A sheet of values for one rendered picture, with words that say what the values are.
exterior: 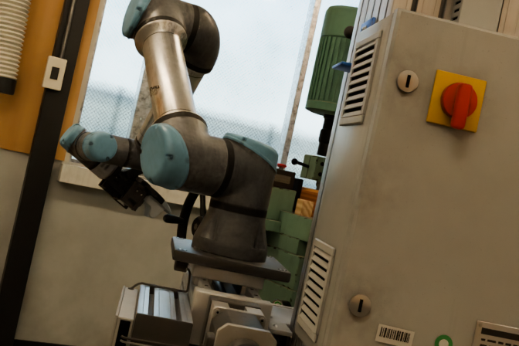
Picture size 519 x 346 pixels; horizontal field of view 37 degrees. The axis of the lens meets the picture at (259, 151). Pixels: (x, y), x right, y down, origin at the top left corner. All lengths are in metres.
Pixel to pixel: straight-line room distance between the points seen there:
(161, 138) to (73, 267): 2.07
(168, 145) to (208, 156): 0.08
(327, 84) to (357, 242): 1.27
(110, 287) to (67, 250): 0.25
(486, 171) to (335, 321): 0.27
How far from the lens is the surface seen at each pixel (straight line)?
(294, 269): 2.03
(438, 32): 1.03
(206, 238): 1.51
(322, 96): 2.22
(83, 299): 3.49
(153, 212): 2.14
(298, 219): 2.04
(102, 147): 1.94
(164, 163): 1.42
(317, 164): 2.23
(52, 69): 3.27
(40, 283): 3.45
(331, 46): 2.25
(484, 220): 1.04
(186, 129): 1.46
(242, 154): 1.49
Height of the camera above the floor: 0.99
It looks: 2 degrees up
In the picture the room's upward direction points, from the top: 12 degrees clockwise
